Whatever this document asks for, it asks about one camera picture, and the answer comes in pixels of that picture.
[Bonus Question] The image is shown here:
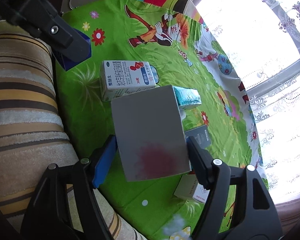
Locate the teal foil box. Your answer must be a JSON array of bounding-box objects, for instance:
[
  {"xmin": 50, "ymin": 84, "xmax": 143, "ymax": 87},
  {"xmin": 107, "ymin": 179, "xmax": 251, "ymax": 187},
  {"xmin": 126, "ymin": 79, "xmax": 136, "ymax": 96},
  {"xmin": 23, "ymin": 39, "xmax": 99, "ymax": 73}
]
[{"xmin": 173, "ymin": 86, "xmax": 202, "ymax": 110}]

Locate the grey box with pink blot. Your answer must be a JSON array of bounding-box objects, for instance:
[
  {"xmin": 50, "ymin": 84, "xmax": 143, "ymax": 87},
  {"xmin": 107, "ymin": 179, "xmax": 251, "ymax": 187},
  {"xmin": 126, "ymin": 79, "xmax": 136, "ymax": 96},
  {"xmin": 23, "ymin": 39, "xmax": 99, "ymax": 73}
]
[{"xmin": 111, "ymin": 85, "xmax": 191, "ymax": 181}]

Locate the small white cube box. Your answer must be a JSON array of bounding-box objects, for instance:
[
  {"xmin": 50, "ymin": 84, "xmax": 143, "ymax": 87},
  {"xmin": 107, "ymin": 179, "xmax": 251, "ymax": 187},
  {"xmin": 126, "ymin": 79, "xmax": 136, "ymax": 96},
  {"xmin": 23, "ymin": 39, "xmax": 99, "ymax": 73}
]
[{"xmin": 174, "ymin": 174, "xmax": 210, "ymax": 204}]

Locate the black product box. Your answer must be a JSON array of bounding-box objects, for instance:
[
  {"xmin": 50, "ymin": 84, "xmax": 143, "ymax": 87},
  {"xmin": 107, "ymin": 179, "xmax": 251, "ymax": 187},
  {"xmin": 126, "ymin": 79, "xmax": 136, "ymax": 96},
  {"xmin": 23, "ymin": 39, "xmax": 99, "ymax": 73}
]
[{"xmin": 185, "ymin": 125, "xmax": 211, "ymax": 149}]

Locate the white medicine box red figure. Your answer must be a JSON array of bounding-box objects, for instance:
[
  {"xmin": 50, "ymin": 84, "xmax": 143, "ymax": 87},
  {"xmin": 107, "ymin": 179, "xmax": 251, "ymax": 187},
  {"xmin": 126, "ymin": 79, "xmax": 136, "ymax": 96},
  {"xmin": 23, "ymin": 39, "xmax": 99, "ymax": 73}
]
[{"xmin": 100, "ymin": 60, "xmax": 156, "ymax": 102}]

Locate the pink curtain left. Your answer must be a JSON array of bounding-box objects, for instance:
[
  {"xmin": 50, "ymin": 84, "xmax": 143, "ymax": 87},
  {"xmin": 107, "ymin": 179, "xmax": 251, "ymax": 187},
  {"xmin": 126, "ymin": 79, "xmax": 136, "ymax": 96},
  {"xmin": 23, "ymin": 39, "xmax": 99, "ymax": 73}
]
[{"xmin": 275, "ymin": 197, "xmax": 300, "ymax": 235}]

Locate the green cartoon table cloth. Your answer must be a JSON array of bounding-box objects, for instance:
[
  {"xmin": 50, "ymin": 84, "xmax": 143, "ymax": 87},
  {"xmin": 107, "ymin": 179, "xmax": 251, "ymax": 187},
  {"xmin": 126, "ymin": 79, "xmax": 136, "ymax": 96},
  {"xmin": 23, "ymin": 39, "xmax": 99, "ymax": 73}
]
[{"xmin": 56, "ymin": 0, "xmax": 264, "ymax": 239}]

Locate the lace sheer curtain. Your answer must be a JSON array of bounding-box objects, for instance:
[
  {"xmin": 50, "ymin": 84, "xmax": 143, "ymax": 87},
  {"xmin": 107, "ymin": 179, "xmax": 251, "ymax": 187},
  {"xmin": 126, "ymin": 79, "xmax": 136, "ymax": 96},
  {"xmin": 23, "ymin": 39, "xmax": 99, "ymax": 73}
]
[{"xmin": 197, "ymin": 0, "xmax": 300, "ymax": 204}]

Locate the striped sofa cushion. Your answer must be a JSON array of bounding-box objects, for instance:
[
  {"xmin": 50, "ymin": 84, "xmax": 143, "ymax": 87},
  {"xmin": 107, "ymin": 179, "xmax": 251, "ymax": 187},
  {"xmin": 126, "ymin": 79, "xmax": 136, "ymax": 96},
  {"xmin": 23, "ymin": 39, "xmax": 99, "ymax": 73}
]
[{"xmin": 0, "ymin": 21, "xmax": 151, "ymax": 240}]

